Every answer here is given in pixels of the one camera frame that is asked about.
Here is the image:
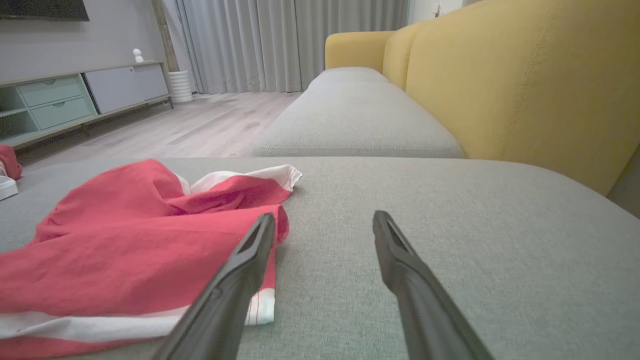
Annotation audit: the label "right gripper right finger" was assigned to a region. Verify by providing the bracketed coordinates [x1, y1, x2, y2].
[372, 210, 496, 360]

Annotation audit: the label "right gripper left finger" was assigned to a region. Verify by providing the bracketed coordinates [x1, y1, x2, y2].
[152, 212, 277, 360]

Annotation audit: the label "red shirt with white sleeves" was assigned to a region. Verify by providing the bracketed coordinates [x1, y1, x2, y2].
[0, 159, 303, 360]

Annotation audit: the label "small grey sofa seat cushion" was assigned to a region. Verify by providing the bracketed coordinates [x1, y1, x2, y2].
[252, 66, 466, 159]

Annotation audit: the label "white ribbed vase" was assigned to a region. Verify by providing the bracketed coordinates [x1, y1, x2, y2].
[168, 70, 194, 104]

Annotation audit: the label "white cabinet door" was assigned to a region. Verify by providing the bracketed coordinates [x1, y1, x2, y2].
[82, 63, 170, 115]

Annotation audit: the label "yellow sofa backrest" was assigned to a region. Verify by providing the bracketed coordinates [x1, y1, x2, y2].
[382, 0, 640, 196]

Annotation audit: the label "green cabinet drawer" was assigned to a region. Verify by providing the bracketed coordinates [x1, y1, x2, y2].
[17, 75, 84, 108]
[30, 96, 98, 131]

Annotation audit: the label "red shorts with number print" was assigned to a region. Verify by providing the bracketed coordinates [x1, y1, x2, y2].
[0, 145, 23, 201]

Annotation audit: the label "yellow sofa armrest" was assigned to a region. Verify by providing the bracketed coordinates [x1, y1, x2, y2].
[325, 31, 396, 71]

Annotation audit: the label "grey pleated curtain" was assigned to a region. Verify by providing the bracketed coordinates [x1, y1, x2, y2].
[175, 0, 411, 95]

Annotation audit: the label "low wooden TV cabinet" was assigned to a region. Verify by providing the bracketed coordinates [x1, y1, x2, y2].
[0, 61, 174, 151]

